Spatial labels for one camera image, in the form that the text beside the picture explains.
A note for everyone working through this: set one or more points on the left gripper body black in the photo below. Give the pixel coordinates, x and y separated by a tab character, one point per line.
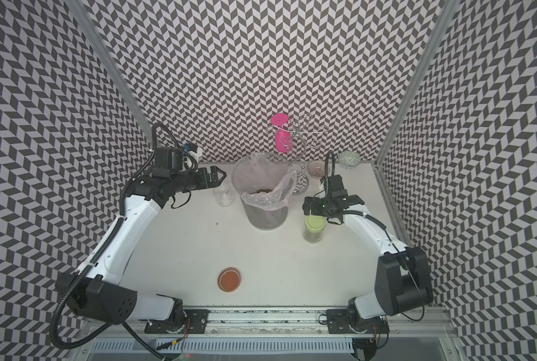
200	179

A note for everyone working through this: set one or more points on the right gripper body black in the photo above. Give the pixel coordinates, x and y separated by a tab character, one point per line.
319	207

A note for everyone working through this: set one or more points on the glass jar of mung beans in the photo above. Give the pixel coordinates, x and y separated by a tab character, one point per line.
224	195

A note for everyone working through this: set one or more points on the glass jar with beans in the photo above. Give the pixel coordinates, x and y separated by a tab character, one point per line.
313	235

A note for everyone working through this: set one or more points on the grey mesh trash bin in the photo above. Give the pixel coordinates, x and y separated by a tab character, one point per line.
265	220

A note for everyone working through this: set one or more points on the brown jar lid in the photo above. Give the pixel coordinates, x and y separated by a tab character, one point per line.
229	280

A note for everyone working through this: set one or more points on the green jar lid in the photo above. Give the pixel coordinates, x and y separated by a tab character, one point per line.
315	224

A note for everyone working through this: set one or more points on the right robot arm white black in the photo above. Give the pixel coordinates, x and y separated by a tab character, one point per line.
402	276

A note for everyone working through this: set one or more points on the small brown glass bowl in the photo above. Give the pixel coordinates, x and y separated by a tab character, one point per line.
317	169

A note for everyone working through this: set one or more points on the clear plastic bin liner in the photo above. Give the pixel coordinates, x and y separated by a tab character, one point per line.
264	180

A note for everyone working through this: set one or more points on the pink plastic wine glass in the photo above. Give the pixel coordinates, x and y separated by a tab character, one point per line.
282	136

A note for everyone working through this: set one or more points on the silver wire glass rack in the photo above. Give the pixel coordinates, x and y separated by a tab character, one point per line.
299	137

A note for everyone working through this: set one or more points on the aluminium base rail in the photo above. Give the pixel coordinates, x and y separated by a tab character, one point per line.
285	333

